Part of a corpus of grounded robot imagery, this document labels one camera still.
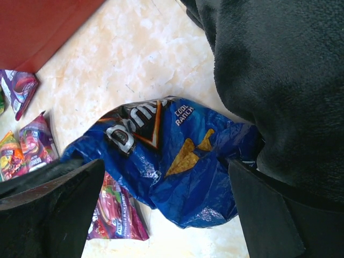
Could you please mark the orange candy bag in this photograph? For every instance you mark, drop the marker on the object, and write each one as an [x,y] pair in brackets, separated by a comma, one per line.
[12,158]

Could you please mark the black floral pillow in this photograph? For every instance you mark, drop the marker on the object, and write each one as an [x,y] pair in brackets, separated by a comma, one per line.
[279,65]

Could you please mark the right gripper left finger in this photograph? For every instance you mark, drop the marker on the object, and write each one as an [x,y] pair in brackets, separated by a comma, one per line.
[47,212]

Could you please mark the purple candy bag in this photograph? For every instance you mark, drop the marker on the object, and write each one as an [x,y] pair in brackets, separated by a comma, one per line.
[19,88]
[37,144]
[115,216]

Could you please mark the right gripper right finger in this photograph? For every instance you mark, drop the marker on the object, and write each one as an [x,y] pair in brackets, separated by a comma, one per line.
[281,221]

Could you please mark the red brown paper bag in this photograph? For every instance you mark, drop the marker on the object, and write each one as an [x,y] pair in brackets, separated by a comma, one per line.
[32,31]

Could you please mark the blue tortilla chips bag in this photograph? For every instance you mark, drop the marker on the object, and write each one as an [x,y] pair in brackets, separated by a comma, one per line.
[172,154]

